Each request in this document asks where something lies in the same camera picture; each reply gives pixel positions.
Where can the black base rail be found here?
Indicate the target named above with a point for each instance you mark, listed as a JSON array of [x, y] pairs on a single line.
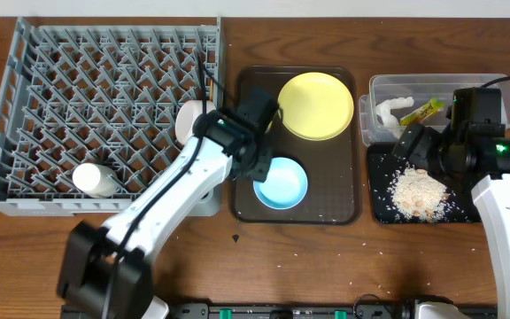
[[368, 307]]

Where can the white small plate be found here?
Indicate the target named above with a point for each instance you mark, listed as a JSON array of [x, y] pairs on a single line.
[[185, 120]]

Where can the rice food scraps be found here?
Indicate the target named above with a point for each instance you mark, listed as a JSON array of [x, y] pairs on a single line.
[[417, 196]]

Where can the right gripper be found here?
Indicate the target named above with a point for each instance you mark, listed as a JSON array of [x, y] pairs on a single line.
[[426, 140]]

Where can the light blue bowl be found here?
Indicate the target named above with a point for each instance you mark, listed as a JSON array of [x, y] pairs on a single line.
[[286, 184]]

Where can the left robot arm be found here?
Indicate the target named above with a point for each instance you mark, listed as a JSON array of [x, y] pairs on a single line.
[[107, 271]]

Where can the white cup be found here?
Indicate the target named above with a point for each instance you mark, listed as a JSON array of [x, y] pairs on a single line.
[[94, 180]]

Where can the yellow plate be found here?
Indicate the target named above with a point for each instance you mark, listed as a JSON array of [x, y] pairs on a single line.
[[315, 106]]

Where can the grey dishwasher rack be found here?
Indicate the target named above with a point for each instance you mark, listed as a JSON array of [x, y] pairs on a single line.
[[107, 95]]

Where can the clear plastic bin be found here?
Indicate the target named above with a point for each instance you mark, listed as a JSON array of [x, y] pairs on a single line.
[[421, 88]]

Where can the dark brown serving tray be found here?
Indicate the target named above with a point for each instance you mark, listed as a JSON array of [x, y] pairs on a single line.
[[332, 166]]

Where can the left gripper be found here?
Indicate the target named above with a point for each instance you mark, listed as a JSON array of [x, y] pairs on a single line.
[[259, 166]]

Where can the black tray bin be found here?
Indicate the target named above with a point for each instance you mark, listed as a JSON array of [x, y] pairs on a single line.
[[381, 166]]

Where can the green orange snack wrapper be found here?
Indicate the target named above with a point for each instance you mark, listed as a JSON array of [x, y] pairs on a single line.
[[423, 112]]

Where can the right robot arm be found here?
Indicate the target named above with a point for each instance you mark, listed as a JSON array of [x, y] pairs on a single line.
[[472, 155]]

